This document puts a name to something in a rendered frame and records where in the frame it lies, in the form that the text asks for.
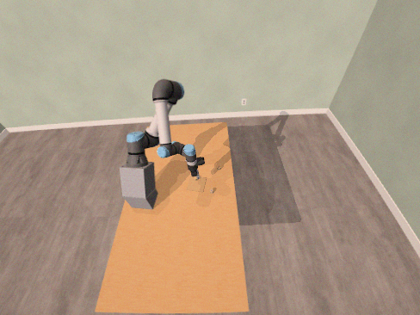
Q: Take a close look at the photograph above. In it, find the tan flat mat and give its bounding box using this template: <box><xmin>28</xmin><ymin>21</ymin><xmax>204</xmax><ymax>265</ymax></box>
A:
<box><xmin>187</xmin><ymin>176</ymin><xmax>206</xmax><ymax>192</ymax></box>

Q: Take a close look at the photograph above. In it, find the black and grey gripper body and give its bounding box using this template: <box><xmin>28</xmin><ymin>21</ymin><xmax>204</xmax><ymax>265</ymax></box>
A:
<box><xmin>185</xmin><ymin>157</ymin><xmax>205</xmax><ymax>176</ymax></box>

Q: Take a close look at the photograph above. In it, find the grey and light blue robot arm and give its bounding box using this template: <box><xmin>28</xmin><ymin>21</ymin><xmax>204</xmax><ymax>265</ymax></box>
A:
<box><xmin>127</xmin><ymin>79</ymin><xmax>196</xmax><ymax>168</ymax></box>

